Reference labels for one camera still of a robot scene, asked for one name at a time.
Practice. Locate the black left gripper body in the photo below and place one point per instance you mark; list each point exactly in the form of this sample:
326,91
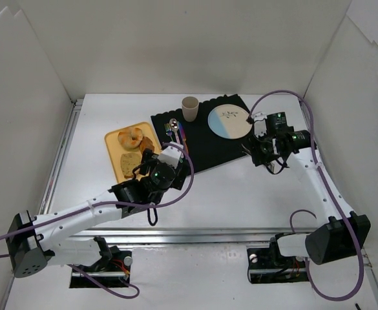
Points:
180,175

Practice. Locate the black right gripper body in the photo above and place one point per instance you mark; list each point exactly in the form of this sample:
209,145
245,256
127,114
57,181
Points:
260,154

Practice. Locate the stainless steel tongs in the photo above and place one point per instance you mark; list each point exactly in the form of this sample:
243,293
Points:
274,168

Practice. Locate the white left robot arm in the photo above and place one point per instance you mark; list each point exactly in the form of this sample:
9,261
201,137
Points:
35,242

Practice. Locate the seeded bread slice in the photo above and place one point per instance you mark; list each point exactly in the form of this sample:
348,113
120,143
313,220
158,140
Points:
129,161

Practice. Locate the brown glazed pastry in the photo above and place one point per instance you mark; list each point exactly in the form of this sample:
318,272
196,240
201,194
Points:
145,144

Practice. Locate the iridescent knife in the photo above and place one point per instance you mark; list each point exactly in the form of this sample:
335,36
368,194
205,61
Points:
182,133

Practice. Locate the bagel with orange patches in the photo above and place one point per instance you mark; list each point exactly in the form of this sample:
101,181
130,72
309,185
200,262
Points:
130,138

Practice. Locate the iridescent fork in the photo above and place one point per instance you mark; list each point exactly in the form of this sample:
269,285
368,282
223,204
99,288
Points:
169,131

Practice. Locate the white and blue plate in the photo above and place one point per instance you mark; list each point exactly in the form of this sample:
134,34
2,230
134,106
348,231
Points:
229,121

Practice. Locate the black placemat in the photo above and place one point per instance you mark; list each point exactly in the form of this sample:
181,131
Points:
205,148

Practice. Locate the beige cup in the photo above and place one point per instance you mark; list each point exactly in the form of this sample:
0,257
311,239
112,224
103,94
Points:
190,107

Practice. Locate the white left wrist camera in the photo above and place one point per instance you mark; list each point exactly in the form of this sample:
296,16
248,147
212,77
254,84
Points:
171,156

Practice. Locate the silver spoon pink handle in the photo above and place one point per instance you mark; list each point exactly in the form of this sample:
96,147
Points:
175,128

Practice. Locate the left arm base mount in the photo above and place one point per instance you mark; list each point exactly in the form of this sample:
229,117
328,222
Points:
113,267

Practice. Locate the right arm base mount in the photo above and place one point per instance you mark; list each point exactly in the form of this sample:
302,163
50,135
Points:
267,266

